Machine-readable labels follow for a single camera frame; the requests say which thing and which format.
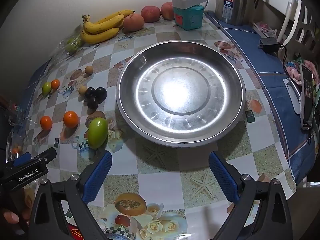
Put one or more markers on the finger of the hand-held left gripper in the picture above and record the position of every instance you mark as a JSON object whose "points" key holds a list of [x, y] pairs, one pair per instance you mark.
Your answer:
{"points": [[47, 155], [22, 159]]}

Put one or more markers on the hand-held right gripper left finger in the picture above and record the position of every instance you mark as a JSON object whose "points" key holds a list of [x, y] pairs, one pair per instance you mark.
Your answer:
{"points": [[100, 175]]}

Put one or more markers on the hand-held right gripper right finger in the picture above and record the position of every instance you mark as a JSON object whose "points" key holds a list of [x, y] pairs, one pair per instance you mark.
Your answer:
{"points": [[223, 177]]}

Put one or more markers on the large green fruit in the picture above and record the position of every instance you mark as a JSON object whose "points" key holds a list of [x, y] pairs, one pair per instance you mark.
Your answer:
{"points": [[97, 132]]}

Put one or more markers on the small green fruit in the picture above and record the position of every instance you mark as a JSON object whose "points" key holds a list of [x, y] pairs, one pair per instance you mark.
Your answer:
{"points": [[46, 88]]}

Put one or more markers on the small orange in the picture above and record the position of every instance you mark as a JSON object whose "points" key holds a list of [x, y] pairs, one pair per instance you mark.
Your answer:
{"points": [[55, 84]]}

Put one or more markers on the brown longan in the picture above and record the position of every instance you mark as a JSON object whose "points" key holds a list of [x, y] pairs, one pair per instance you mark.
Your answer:
{"points": [[82, 90], [88, 70]]}

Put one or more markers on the large round metal basin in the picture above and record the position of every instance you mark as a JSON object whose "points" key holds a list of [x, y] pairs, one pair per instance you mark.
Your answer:
{"points": [[180, 92]]}

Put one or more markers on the person's left hand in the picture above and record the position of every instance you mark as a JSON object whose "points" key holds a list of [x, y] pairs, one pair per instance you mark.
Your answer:
{"points": [[10, 217]]}

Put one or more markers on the clear glass jar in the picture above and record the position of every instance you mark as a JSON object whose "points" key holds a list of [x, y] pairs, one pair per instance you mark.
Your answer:
{"points": [[16, 116]]}

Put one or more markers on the checkered printed tablecloth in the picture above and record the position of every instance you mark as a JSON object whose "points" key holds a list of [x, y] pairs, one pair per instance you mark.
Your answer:
{"points": [[160, 170]]}

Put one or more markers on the red packet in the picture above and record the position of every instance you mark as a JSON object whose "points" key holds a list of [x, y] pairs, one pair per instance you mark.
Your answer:
{"points": [[75, 233]]}

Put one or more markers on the clear plastic clamshell container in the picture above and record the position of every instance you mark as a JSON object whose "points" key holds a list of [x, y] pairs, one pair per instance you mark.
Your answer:
{"points": [[62, 52]]}

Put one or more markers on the white phone stand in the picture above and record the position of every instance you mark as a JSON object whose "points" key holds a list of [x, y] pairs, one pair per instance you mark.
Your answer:
{"points": [[292, 95]]}

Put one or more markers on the cluster of green jujubes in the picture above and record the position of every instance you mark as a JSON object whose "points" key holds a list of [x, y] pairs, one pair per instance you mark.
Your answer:
{"points": [[71, 46]]}

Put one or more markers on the smartphone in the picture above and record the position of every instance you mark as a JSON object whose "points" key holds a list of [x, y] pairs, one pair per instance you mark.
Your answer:
{"points": [[307, 97]]}

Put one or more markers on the pink floral bag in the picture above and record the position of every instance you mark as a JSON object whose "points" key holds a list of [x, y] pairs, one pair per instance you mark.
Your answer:
{"points": [[293, 71]]}

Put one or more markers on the bunch of yellow bananas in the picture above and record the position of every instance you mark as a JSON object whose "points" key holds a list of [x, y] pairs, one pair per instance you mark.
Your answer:
{"points": [[100, 27]]}

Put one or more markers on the black charger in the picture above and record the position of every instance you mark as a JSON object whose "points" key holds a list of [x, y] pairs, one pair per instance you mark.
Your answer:
{"points": [[268, 45]]}

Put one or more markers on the pink patterned packet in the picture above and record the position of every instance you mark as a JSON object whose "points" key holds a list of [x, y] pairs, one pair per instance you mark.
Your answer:
{"points": [[265, 28]]}

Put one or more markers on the red apple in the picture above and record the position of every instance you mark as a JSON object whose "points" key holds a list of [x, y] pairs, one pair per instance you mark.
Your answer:
{"points": [[167, 10], [133, 23], [150, 13]]}

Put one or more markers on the teal plastic box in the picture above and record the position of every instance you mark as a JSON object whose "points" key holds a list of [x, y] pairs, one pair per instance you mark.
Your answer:
{"points": [[190, 17]]}

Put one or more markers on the stainless steel kettle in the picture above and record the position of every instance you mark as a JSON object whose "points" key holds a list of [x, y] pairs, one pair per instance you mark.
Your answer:
{"points": [[235, 5]]}

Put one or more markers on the white chair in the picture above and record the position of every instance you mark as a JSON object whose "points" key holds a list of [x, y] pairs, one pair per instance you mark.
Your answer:
{"points": [[303, 17]]}

